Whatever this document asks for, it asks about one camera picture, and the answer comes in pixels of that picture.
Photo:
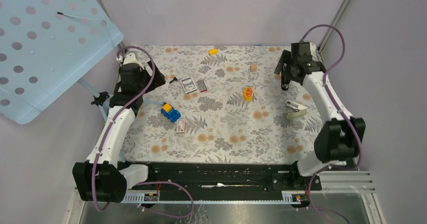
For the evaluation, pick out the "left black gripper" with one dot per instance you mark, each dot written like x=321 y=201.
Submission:
x=159 y=79

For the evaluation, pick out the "yellow butterfly toy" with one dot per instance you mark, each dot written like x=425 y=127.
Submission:
x=248 y=94

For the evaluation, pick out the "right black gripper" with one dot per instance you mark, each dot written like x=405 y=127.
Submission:
x=284 y=59

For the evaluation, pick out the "blue perforated stand panel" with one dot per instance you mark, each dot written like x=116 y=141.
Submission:
x=46 y=47

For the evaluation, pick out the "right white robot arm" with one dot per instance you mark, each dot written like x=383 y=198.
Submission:
x=341 y=135

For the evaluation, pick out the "blue playing card box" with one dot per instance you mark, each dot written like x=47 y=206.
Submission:
x=189 y=85

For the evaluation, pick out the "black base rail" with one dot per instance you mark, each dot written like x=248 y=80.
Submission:
x=225 y=182

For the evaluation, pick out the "black small clip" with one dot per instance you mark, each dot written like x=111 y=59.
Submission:
x=173 y=80

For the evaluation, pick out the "floral table mat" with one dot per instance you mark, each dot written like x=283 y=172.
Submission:
x=221 y=126

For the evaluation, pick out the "grey red small box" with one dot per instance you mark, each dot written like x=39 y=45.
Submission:
x=201 y=86

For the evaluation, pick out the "white beige stapler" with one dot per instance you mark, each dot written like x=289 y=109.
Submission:
x=298 y=110

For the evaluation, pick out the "tan small cube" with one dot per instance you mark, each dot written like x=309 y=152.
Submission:
x=253 y=67

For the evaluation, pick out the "blue yellow toy car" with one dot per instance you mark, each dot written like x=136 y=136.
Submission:
x=171 y=113

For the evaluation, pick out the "yellow small block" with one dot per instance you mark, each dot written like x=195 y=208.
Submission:
x=213 y=51

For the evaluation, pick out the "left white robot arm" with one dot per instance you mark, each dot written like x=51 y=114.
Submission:
x=98 y=178

